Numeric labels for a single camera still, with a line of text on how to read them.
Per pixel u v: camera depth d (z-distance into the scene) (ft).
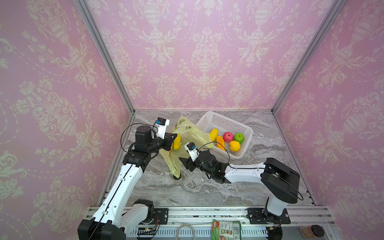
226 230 2.25
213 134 3.28
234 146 3.07
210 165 2.09
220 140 3.20
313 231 2.05
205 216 2.49
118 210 1.34
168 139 2.11
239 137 3.18
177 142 3.19
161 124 2.09
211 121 3.59
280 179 1.63
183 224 2.35
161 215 2.44
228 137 3.19
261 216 2.37
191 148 2.29
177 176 2.33
